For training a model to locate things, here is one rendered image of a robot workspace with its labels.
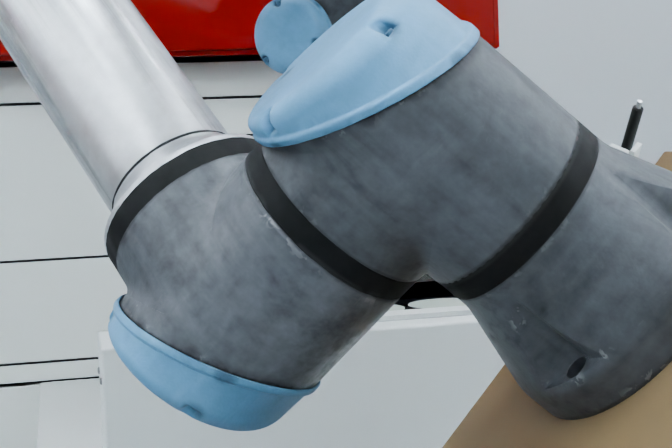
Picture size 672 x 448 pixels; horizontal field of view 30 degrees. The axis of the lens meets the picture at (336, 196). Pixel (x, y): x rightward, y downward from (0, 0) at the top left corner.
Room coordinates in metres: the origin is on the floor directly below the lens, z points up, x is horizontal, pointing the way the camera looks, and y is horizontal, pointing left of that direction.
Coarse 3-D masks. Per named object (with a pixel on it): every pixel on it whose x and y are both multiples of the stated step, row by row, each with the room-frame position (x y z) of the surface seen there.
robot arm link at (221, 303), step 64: (0, 0) 0.81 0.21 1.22; (64, 0) 0.79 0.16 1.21; (128, 0) 0.82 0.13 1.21; (64, 64) 0.77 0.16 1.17; (128, 64) 0.76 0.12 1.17; (64, 128) 0.77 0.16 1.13; (128, 128) 0.73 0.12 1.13; (192, 128) 0.73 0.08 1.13; (128, 192) 0.70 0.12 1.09; (192, 192) 0.69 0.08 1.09; (128, 256) 0.70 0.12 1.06; (192, 256) 0.67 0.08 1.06; (256, 256) 0.65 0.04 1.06; (128, 320) 0.69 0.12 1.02; (192, 320) 0.66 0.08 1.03; (256, 320) 0.65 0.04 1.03; (320, 320) 0.65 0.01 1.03; (192, 384) 0.67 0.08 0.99; (256, 384) 0.66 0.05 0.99
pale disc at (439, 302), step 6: (420, 300) 1.62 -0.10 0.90; (426, 300) 1.61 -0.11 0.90; (432, 300) 1.61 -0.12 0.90; (438, 300) 1.61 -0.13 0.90; (444, 300) 1.61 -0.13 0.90; (450, 300) 1.61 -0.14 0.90; (456, 300) 1.60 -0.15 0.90; (414, 306) 1.56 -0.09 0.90; (420, 306) 1.56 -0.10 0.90; (426, 306) 1.56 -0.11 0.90; (432, 306) 1.56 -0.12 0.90; (438, 306) 1.56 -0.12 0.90; (444, 306) 1.55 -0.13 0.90
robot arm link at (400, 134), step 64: (384, 0) 0.64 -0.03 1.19; (320, 64) 0.63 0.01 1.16; (384, 64) 0.61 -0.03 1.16; (448, 64) 0.62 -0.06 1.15; (512, 64) 0.66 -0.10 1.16; (256, 128) 0.65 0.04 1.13; (320, 128) 0.62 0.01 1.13; (384, 128) 0.61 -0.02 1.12; (448, 128) 0.62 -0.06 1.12; (512, 128) 0.63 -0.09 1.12; (576, 128) 0.65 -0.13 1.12; (256, 192) 0.65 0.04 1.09; (320, 192) 0.63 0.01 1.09; (384, 192) 0.62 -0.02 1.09; (448, 192) 0.62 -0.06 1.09; (512, 192) 0.62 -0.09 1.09; (320, 256) 0.64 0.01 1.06; (384, 256) 0.64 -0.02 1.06; (448, 256) 0.64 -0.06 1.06
